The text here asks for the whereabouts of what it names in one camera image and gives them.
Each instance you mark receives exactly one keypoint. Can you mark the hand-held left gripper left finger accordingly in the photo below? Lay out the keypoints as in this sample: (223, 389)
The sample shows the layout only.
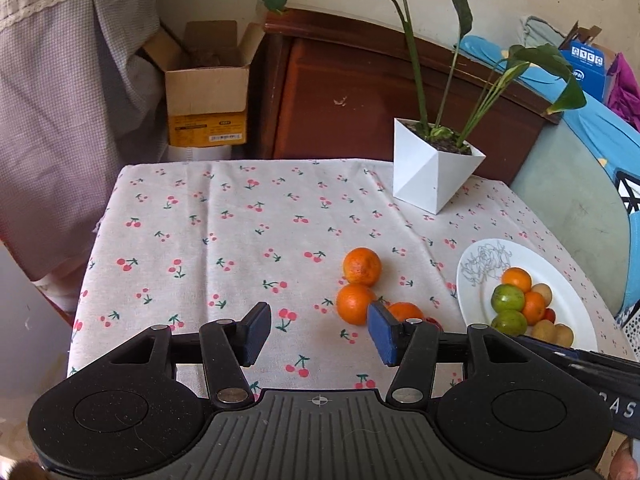
(255, 332)

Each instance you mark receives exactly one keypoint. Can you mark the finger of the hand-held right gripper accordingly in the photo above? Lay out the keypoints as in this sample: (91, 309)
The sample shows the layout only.
(575, 355)

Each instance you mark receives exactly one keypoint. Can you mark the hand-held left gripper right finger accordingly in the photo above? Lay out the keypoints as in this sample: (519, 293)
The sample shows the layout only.
(382, 332)

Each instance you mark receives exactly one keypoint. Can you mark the red cherry tomato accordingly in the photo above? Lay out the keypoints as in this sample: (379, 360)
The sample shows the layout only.
(550, 315)
(432, 322)

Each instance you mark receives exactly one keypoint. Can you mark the white plate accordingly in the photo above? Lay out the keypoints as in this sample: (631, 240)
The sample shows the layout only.
(475, 305)

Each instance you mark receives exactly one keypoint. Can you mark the person's right hand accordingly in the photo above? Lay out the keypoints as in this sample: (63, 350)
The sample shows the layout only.
(621, 462)

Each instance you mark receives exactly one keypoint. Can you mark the cherry print tablecloth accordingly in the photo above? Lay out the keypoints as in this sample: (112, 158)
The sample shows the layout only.
(225, 260)

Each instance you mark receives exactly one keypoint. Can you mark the grey green bed side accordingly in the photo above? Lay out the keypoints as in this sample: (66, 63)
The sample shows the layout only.
(565, 200)

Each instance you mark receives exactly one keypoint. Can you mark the potted plant in white planter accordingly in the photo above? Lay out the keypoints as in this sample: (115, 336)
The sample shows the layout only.
(425, 170)

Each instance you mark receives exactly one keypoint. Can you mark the translucent plastic bin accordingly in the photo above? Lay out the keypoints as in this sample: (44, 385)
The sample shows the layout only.
(25, 335)

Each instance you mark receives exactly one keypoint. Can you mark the open cardboard box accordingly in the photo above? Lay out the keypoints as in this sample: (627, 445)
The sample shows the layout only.
(207, 95)

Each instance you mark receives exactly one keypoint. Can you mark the brown wooden headboard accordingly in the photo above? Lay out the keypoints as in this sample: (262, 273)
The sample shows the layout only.
(325, 85)

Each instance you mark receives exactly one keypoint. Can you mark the purple cloth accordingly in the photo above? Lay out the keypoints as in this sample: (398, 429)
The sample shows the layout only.
(627, 90)

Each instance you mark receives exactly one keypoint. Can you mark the blue and white box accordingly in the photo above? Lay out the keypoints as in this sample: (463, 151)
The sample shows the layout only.
(590, 67)

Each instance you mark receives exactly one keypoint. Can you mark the checked lilac curtain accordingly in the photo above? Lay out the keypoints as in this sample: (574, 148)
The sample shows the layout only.
(60, 110)

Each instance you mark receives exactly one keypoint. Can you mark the grey green cloth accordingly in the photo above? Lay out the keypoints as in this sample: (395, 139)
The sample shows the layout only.
(545, 32)

